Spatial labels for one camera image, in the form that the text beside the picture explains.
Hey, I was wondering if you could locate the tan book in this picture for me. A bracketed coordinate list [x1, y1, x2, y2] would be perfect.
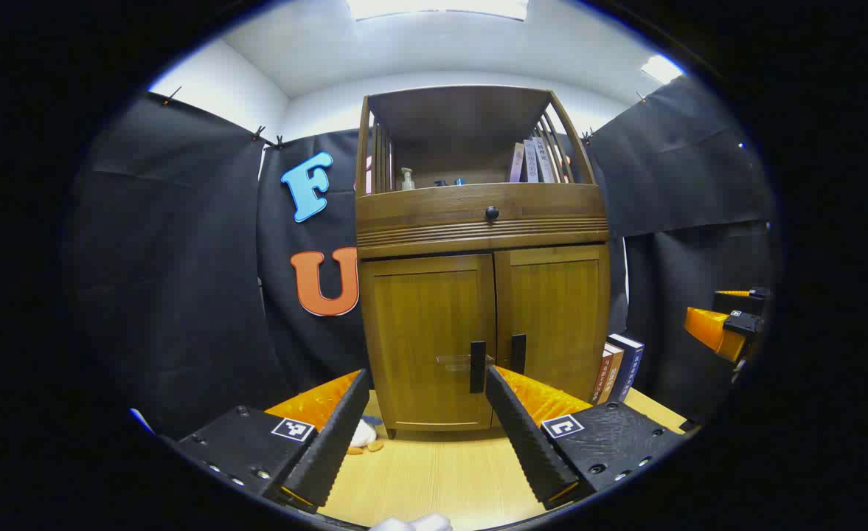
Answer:
[600, 341, 625, 403]

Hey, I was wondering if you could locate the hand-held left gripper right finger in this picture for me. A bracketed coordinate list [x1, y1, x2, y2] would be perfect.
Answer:
[484, 365, 691, 511]

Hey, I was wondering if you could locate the white shelf book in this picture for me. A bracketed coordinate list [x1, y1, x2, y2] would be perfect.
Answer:
[533, 136, 556, 183]

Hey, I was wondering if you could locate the dark blue book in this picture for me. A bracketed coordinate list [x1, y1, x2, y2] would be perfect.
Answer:
[611, 333, 645, 403]

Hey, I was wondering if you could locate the wooden shoe cabinet door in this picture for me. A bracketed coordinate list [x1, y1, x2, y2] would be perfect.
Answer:
[494, 245, 611, 403]
[360, 254, 497, 431]

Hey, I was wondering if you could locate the ceiling light panel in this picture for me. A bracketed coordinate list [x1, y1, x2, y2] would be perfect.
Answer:
[640, 54, 685, 84]

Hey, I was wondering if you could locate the red-brown book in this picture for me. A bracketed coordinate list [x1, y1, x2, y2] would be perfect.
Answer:
[591, 348, 612, 405]

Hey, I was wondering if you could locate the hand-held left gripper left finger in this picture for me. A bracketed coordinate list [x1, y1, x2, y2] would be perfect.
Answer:
[161, 367, 372, 513]

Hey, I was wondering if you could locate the black backdrop cloth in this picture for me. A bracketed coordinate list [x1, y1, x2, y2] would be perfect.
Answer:
[65, 74, 777, 443]

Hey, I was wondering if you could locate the wooden double-door shoe cabinet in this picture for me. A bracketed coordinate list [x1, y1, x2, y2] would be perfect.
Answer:
[355, 85, 611, 432]

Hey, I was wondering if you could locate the penguin plush toy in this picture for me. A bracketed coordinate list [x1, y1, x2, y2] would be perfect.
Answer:
[345, 417, 386, 456]

